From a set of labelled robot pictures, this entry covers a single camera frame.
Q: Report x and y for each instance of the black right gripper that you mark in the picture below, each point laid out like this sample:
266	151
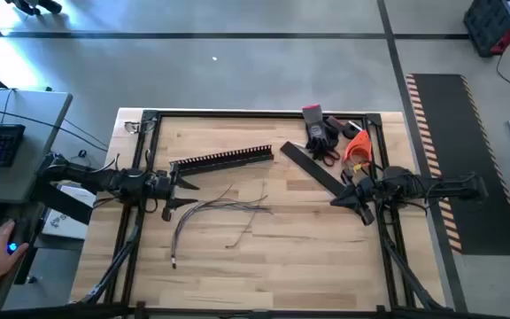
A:
372	190

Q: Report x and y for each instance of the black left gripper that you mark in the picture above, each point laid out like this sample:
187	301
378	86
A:
164	188

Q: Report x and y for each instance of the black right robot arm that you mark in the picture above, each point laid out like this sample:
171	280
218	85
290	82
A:
436	186

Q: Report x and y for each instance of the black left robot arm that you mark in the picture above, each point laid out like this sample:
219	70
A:
104	179

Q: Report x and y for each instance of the red and white box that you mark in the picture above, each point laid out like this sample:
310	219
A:
359	146

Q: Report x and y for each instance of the black tape roll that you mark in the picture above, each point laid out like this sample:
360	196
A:
350	130

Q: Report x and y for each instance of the silver metal clamp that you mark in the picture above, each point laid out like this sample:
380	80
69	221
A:
132	128

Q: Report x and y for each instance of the white cardboard box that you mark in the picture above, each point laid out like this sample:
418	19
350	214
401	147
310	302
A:
67	226

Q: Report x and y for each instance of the black hazard-striped floor mat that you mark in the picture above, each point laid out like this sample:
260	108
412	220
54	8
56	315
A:
467	133

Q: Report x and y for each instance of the grey desk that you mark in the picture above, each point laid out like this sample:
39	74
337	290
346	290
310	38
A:
33	146

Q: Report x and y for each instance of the black computer mouse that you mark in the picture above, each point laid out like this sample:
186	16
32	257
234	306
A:
12	247

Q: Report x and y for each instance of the black chair base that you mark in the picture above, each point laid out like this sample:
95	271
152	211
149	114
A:
38	5

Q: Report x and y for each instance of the black flat duct cover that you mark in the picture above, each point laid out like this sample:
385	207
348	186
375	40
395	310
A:
308	166

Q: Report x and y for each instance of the black metal frame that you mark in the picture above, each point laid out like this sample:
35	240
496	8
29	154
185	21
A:
259	114

